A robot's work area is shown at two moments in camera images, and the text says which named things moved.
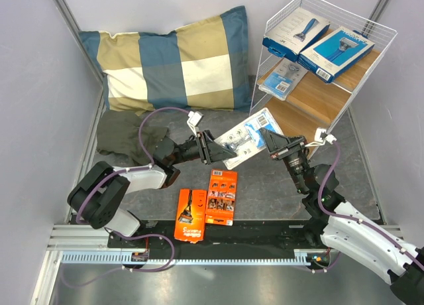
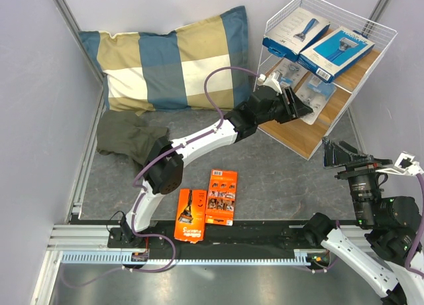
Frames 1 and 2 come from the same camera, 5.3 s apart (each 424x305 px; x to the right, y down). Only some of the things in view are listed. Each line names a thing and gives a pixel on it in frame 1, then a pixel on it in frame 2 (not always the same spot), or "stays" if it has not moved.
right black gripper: x=279 y=146 -> x=342 y=153
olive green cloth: x=118 y=134 stays
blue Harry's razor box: x=326 y=58 stays
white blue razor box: x=289 y=37 stays
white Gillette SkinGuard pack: x=283 y=79 stays
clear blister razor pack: x=246 y=139 -> x=315 y=92
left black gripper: x=210 y=150 -> x=297 y=108
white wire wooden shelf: x=314 y=56 stays
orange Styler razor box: x=220 y=201 stays
